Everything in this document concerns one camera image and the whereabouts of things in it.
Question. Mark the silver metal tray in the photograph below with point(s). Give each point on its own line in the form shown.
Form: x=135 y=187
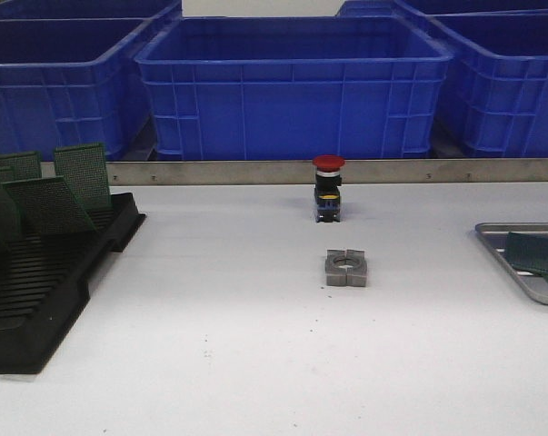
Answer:
x=493 y=237

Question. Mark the black slotted board rack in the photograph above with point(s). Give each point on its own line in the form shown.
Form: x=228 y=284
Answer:
x=44 y=283

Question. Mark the red emergency stop button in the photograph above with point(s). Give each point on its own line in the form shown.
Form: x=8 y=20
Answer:
x=327 y=195

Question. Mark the grey metal clamp block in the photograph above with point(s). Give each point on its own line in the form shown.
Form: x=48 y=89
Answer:
x=346 y=268

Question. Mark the blue plastic crate centre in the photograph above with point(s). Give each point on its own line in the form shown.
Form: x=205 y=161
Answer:
x=252 y=89

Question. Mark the blue plastic crate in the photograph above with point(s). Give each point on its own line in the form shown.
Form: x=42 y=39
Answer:
x=252 y=89
x=71 y=81
x=494 y=99

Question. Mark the blue crate rear right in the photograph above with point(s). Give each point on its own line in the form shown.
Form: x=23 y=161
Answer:
x=440 y=7

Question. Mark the blue plastic crate right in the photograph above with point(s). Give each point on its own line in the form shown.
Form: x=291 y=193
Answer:
x=494 y=99

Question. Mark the blue plastic crate left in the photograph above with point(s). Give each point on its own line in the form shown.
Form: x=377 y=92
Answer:
x=71 y=81

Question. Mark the blue crate rear left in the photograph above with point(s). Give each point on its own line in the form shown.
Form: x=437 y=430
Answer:
x=87 y=9

